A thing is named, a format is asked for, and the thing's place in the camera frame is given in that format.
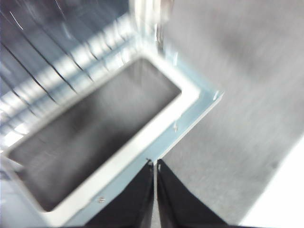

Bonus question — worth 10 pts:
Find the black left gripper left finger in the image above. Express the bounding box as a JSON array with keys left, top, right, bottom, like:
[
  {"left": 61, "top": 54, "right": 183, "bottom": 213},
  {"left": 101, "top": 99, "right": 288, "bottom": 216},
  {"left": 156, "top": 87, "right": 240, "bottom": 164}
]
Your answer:
[{"left": 85, "top": 158, "right": 154, "bottom": 228}]

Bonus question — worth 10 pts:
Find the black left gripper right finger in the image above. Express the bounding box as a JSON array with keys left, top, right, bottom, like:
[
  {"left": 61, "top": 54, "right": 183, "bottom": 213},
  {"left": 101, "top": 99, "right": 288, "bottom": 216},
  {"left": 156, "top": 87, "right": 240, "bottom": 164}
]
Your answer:
[{"left": 156, "top": 158, "right": 229, "bottom": 228}]

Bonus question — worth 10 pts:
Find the glass oven door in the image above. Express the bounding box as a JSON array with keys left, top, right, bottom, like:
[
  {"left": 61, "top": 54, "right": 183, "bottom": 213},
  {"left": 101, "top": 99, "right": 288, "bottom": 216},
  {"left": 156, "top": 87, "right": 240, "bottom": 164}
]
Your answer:
[{"left": 0, "top": 53, "right": 224, "bottom": 228}]

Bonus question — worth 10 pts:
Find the metal wire oven rack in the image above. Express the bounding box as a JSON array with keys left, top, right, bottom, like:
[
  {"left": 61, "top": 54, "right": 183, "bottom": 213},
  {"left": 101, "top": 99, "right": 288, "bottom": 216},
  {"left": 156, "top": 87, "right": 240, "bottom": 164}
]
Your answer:
[{"left": 0, "top": 11, "right": 133, "bottom": 119}]

